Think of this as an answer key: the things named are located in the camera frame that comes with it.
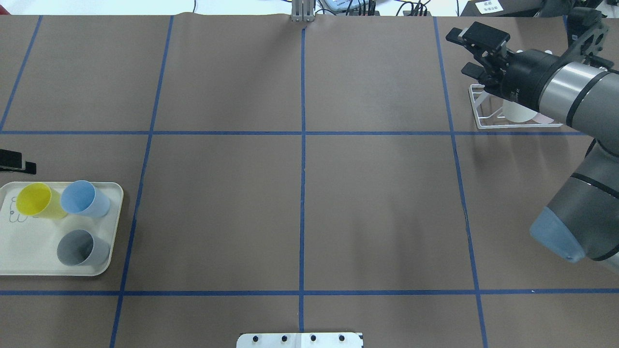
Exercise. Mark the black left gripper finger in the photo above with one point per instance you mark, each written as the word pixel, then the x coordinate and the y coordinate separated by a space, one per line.
pixel 12 161

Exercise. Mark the grey plastic cup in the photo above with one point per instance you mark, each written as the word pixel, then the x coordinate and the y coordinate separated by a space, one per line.
pixel 82 248

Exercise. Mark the pink plastic cup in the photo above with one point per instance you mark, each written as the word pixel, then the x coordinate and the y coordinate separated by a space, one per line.
pixel 542 119

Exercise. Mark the blue plastic cup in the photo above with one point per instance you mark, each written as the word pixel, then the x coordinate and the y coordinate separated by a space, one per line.
pixel 84 199

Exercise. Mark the right teach pendant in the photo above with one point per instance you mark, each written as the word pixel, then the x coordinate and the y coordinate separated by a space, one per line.
pixel 339 6

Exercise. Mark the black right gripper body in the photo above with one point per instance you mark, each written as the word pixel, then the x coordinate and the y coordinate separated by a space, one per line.
pixel 528 73

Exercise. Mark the aluminium frame post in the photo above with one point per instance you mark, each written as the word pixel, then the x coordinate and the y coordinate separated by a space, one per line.
pixel 303 10

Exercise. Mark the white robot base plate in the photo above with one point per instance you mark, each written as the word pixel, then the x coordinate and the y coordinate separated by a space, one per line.
pixel 301 340

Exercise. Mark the light green plastic cup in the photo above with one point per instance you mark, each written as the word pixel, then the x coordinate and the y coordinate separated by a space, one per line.
pixel 516 113

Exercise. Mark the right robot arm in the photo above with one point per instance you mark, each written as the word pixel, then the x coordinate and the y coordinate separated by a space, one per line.
pixel 579 90

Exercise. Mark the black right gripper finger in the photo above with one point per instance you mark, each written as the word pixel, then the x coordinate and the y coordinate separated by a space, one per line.
pixel 480 38
pixel 479 73

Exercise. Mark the black box with label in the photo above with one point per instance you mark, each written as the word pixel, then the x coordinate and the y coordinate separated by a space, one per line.
pixel 501 8

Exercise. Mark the cream plastic tray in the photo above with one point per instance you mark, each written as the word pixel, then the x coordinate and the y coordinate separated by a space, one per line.
pixel 28 245

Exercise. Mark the yellow plastic cup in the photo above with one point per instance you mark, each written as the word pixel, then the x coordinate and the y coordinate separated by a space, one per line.
pixel 39 200

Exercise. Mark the white wire cup rack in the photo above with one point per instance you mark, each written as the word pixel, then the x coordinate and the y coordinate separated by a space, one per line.
pixel 487 113

